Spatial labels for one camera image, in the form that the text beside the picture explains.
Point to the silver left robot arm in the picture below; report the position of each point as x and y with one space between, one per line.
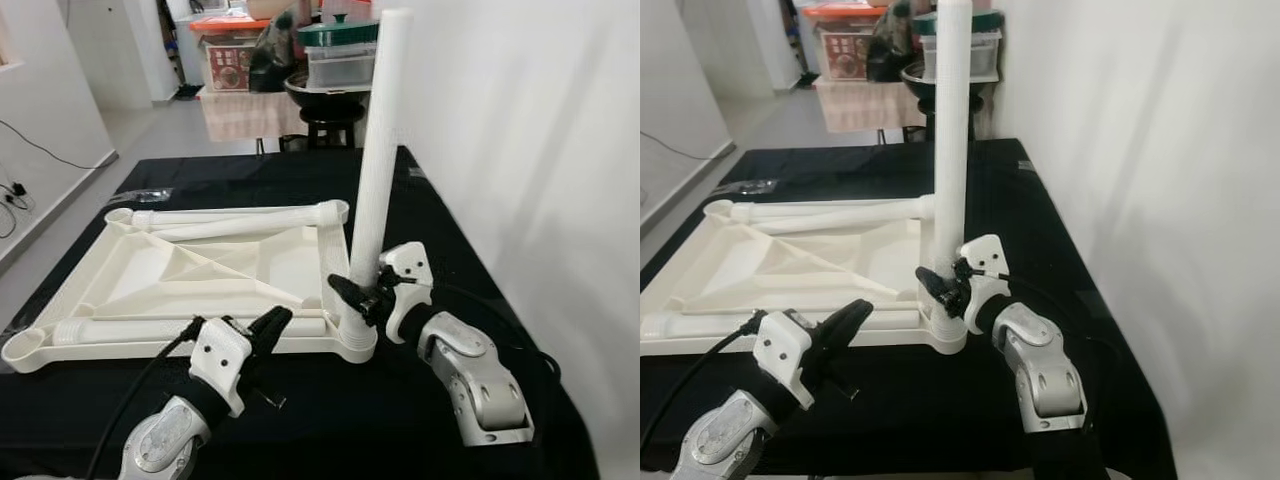
720 445
160 445

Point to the black table cloth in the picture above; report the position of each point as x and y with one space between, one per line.
250 170
850 165

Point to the clear plastic storage container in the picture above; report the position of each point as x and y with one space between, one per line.
985 58
340 65

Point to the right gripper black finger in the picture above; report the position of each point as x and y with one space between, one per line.
347 292
934 285

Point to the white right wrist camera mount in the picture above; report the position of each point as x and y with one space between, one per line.
985 258
408 265

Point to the dark green lid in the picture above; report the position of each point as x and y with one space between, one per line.
335 32
985 22

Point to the white plastic table top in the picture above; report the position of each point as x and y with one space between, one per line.
200 270
800 265

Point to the beige cloth covered table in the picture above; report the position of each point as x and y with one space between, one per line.
245 115
860 105

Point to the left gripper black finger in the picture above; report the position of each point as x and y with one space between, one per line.
848 325
272 330

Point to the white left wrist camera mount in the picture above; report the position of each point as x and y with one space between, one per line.
220 355
780 345

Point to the red patterned box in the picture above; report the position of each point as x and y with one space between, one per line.
230 65
843 52

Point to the clear plastic bag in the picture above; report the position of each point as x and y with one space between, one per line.
145 195
750 187

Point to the black wok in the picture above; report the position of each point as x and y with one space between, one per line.
915 85
300 90

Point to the white plastic table leg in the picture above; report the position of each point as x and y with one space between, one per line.
952 150
830 224
220 230
850 208
130 331
250 213
380 150
700 325

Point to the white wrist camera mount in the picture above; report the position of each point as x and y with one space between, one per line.
780 345
408 265
220 355
985 258

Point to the orange plastic lid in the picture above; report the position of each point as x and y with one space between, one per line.
230 24
840 12

